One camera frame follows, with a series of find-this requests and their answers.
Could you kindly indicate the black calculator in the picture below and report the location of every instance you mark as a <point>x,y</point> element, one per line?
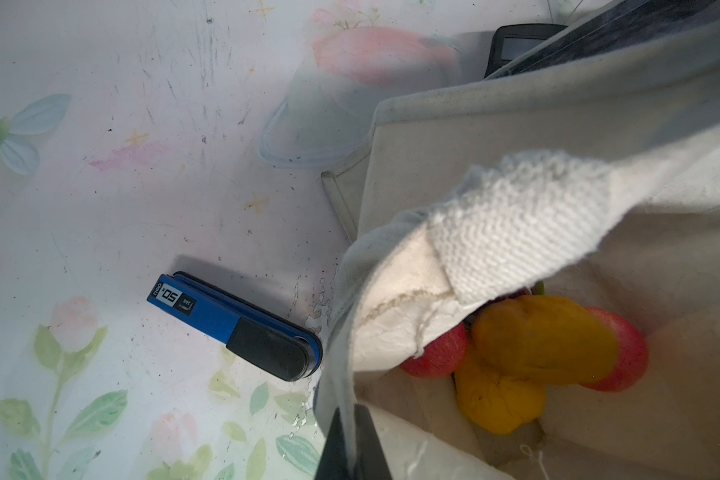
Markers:
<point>511,41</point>

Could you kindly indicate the cream canvas tote bag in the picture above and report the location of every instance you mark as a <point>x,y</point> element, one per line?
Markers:
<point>591,163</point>

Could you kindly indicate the red apple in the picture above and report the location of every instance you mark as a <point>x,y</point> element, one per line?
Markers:
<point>441,357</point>
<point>633,353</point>

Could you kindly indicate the yellow pear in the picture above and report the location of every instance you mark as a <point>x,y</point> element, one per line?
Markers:
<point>498,403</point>

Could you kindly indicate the yellow mango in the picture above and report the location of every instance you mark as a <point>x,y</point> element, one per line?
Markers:
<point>548,339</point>

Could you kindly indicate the blue black stapler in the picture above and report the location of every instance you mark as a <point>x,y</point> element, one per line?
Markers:
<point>269,342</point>

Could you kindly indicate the pink dragon fruit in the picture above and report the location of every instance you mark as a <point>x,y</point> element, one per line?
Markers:
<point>538,288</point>

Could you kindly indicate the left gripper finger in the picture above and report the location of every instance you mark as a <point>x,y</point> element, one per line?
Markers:
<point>357,455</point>

